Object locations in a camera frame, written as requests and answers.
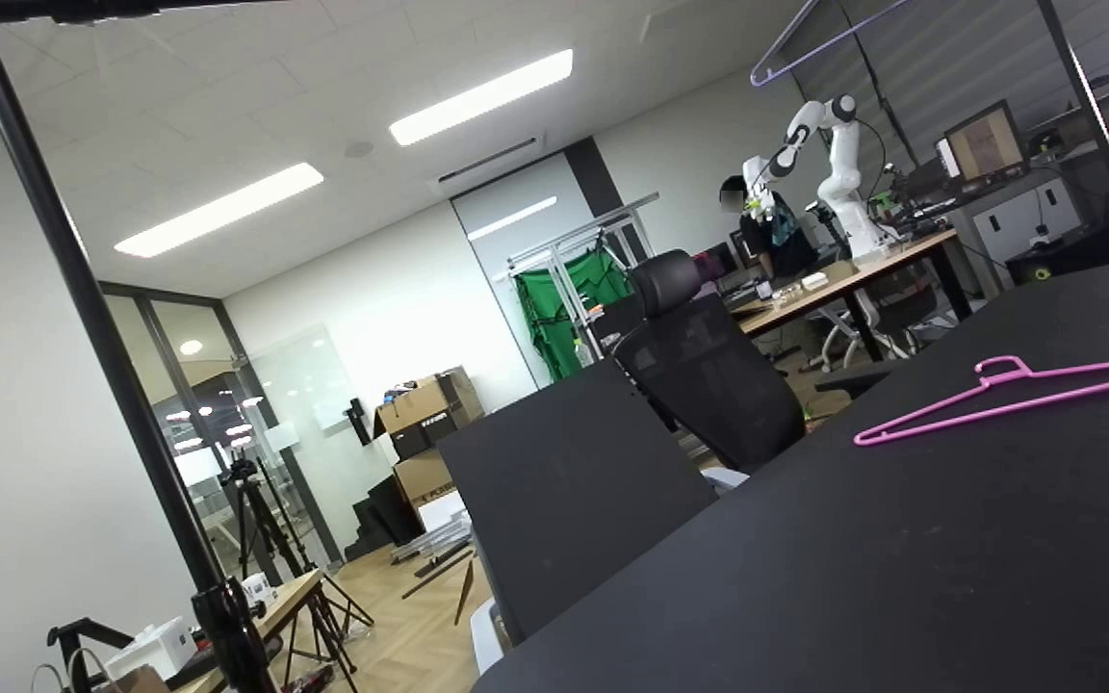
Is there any black office chair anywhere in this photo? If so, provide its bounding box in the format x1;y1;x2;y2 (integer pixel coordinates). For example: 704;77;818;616
610;249;805;475

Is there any green cloth on rack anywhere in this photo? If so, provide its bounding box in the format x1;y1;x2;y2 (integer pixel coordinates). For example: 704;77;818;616
515;249;632;381

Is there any black upright board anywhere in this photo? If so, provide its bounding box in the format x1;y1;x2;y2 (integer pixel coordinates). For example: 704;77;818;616
440;367;716;643

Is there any person in dark shirt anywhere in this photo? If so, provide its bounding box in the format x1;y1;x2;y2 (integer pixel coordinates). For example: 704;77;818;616
718;177;818;280

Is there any computer monitor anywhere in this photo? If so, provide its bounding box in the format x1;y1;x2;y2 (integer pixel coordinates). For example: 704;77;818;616
942;99;1025;181

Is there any black rack pole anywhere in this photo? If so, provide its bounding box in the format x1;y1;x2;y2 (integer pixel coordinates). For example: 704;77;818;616
0;0;278;693

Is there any pink wire hanger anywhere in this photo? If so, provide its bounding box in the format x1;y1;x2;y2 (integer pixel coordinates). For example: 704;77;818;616
856;355;1109;445

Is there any purple wire hanger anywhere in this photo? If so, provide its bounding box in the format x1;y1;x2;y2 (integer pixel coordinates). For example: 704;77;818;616
748;0;912;92

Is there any wooden desk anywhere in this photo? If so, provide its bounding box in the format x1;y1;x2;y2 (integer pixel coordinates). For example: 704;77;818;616
731;229;971;359

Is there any cardboard boxes stack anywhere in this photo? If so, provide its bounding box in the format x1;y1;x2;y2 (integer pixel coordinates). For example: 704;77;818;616
378;367;481;503

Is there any black camera tripod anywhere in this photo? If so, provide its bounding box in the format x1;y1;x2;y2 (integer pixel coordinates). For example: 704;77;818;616
214;454;378;693

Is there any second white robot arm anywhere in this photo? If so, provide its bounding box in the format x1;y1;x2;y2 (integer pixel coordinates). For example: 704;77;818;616
739;92;886;256

